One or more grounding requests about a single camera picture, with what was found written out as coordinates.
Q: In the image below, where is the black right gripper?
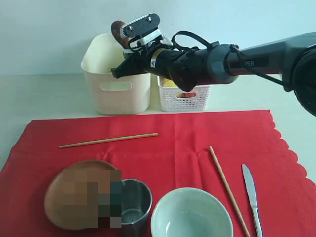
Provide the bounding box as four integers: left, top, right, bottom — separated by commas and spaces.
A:
111, 47, 188, 78

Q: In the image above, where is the steel table knife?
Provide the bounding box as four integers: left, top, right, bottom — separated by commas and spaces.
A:
242, 164, 264, 237

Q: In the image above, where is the stainless steel cup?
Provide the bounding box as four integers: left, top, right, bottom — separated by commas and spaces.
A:
109, 179, 153, 237

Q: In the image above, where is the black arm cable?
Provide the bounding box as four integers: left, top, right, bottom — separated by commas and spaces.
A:
171, 30, 287, 86

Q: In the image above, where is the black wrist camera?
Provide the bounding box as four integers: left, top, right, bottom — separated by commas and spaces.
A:
119, 13, 162, 47

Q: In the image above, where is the red table cloth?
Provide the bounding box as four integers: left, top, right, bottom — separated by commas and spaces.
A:
0, 110, 316, 237

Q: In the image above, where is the fried chicken nugget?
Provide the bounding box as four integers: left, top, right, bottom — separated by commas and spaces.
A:
183, 92, 196, 98

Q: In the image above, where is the pale green ceramic bowl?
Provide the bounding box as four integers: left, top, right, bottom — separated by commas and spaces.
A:
151, 187, 234, 237

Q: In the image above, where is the dark wooden spoon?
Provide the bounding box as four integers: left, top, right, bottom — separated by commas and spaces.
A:
111, 20, 129, 49

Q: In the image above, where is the yellow lemon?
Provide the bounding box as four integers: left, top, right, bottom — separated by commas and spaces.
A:
162, 81, 183, 98

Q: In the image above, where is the wooden chopstick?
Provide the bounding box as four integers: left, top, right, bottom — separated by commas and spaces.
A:
58, 133, 158, 148
209, 146, 251, 237

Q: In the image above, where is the cream plastic bin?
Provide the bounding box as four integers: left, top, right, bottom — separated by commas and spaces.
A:
81, 33, 151, 115

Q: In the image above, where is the white perforated plastic basket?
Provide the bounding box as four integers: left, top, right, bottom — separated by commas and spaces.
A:
157, 76, 211, 112

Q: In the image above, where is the brown wooden plate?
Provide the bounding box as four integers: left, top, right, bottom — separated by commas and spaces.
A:
43, 160, 122, 231

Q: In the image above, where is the yellow cheese wedge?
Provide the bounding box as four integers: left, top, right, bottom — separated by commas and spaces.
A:
162, 78, 172, 85

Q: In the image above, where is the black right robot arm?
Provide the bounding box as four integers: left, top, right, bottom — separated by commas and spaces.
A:
111, 31, 316, 115

